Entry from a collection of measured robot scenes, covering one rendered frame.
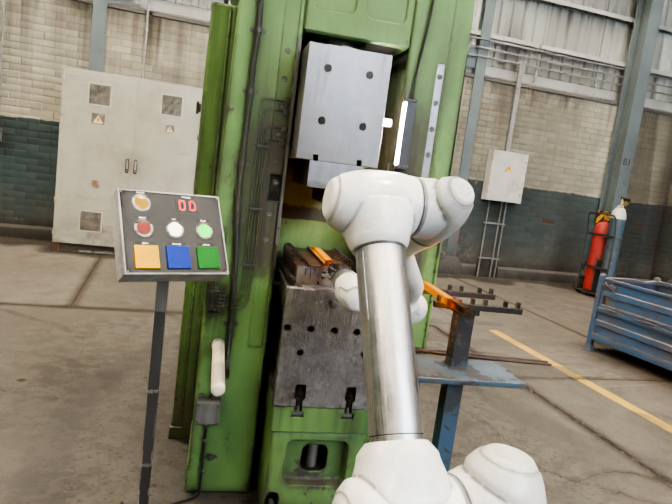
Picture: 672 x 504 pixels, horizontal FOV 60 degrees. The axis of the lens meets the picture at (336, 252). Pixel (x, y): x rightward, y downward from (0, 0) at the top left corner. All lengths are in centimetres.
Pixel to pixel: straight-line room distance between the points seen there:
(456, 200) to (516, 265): 850
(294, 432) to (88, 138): 560
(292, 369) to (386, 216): 111
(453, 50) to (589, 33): 814
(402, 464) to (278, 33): 164
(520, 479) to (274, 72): 163
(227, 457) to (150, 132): 531
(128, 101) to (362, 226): 629
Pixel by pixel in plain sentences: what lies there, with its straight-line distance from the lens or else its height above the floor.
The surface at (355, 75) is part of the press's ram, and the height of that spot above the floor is 168.
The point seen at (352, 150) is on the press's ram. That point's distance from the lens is 212.
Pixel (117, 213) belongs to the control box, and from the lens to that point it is 191.
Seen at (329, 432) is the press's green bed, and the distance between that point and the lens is 228.
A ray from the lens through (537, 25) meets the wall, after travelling 993.
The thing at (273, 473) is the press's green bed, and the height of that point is 20.
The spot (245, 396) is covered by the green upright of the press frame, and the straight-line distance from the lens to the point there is 240.
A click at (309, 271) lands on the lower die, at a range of 213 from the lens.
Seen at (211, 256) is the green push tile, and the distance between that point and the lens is 193.
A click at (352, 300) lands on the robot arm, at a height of 98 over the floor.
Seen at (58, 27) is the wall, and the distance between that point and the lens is 816.
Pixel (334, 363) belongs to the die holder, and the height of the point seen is 64.
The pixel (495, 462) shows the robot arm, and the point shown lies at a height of 87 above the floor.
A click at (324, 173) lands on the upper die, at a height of 132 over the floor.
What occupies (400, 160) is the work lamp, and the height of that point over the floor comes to 141.
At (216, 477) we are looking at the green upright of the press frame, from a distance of 254.
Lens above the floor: 134
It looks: 8 degrees down
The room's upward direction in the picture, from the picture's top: 7 degrees clockwise
